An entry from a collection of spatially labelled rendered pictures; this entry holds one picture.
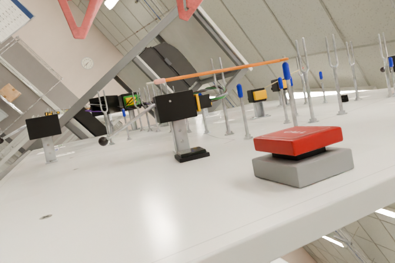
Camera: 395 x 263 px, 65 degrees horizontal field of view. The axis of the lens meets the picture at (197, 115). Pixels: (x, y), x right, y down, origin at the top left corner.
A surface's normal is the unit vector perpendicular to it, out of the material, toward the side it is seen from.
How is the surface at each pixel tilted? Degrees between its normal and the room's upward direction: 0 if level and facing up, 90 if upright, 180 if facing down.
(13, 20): 90
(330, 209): 90
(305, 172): 90
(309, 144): 90
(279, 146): 145
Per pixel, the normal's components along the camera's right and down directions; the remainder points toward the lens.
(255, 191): -0.18, -0.98
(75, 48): 0.47, 0.04
